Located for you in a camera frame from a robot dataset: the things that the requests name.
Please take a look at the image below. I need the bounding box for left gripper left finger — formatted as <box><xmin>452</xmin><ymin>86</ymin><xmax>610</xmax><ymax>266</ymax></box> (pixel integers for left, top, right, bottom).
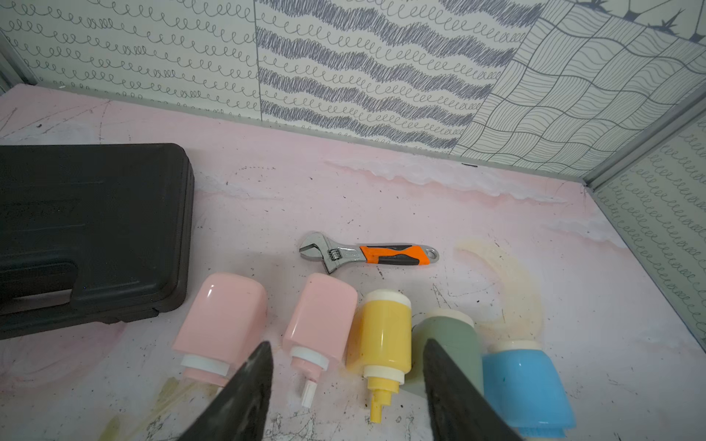
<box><xmin>179</xmin><ymin>341</ymin><xmax>273</xmax><ymax>441</ymax></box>

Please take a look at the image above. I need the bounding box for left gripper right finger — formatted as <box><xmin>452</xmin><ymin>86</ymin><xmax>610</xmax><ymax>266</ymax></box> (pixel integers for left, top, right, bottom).
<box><xmin>423</xmin><ymin>339</ymin><xmax>521</xmax><ymax>441</ymax></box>

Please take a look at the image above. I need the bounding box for blue pencil sharpener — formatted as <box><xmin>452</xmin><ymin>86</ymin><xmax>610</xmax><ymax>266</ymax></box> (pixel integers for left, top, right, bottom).
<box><xmin>483</xmin><ymin>340</ymin><xmax>577</xmax><ymax>440</ymax></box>

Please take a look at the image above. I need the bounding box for pink pencil sharpener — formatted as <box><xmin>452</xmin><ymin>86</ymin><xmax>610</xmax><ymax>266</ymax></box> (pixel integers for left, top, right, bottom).
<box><xmin>173</xmin><ymin>272</ymin><xmax>268</xmax><ymax>387</ymax></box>
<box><xmin>282</xmin><ymin>273</ymin><xmax>358</xmax><ymax>408</ymax></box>

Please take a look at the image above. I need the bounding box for pink floral table mat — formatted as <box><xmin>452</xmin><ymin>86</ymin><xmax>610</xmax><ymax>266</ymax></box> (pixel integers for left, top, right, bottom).
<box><xmin>1</xmin><ymin>86</ymin><xmax>705</xmax><ymax>440</ymax></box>

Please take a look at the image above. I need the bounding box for black plastic tool case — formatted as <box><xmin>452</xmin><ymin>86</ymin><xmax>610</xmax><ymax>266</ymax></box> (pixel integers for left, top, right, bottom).
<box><xmin>1</xmin><ymin>143</ymin><xmax>195</xmax><ymax>339</ymax></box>

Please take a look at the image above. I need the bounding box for orange handled adjustable wrench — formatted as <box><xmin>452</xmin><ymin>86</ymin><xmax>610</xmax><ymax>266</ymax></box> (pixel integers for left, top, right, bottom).
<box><xmin>299</xmin><ymin>232</ymin><xmax>439</xmax><ymax>275</ymax></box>

